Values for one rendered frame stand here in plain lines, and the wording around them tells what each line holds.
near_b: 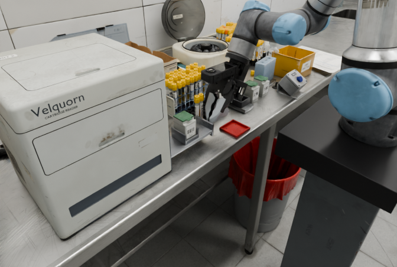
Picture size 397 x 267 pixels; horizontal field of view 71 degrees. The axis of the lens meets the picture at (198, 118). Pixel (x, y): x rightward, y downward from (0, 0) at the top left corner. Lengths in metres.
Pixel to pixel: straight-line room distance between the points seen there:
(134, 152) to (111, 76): 0.18
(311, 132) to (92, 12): 0.88
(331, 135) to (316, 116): 0.09
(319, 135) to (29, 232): 0.69
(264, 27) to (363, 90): 0.29
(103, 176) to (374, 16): 0.59
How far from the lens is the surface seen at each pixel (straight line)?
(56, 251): 0.64
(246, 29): 0.81
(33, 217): 0.72
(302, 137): 0.76
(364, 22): 0.63
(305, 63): 1.25
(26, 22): 1.12
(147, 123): 0.59
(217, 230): 1.70
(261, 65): 1.11
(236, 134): 0.85
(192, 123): 0.73
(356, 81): 0.62
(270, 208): 1.54
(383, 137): 0.81
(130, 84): 0.53
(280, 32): 0.74
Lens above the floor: 1.37
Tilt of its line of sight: 32 degrees down
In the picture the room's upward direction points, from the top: straight up
